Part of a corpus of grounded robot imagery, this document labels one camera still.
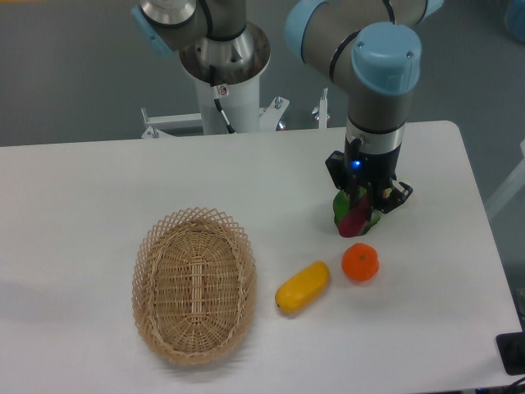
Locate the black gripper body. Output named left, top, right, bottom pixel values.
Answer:
left=325, top=139, right=413, bottom=214

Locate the purple sweet potato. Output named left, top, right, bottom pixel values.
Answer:
left=338, top=195, right=370, bottom=238

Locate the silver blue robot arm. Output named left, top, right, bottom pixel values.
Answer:
left=131, top=1, right=441, bottom=226

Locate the green leafy vegetable toy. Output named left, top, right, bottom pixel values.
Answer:
left=332, top=188, right=381, bottom=236

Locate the orange tangerine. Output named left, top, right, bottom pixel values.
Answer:
left=341, top=243, right=380, bottom=282

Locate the yellow mango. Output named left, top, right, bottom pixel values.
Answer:
left=275, top=260, right=331, bottom=314

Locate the woven wicker basket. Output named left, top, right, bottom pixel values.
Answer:
left=132, top=208, right=257, bottom=366

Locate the black device at table edge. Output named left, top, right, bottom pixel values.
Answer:
left=495, top=332, right=524, bottom=376

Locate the blue object top right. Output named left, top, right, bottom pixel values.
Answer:
left=504, top=0, right=524, bottom=43

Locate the white frame leg right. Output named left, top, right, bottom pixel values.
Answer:
left=485, top=140, right=524, bottom=221

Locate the black white cable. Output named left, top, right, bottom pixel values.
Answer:
left=209, top=64, right=238, bottom=135

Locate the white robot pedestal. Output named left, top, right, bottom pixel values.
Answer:
left=139, top=22, right=331, bottom=139

